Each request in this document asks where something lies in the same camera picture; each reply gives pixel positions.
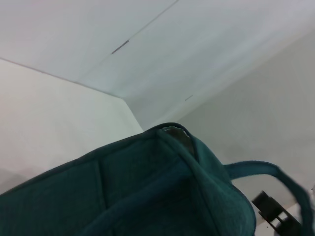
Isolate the dark teal fabric bag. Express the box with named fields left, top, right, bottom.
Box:
left=0, top=122, right=315, bottom=236

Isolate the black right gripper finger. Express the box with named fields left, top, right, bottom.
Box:
left=251, top=190, right=304, bottom=236

